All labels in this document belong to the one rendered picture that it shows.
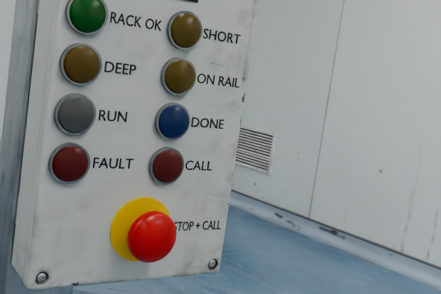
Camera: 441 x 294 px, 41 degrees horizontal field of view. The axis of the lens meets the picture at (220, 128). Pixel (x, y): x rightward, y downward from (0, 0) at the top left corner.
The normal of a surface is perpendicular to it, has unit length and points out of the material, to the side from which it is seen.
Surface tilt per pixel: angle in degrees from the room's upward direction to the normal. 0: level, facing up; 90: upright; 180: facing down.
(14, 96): 90
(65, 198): 90
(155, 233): 86
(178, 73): 88
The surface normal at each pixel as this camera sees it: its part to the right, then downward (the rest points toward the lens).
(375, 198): -0.74, -0.04
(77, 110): 0.55, 0.11
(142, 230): 0.24, -0.11
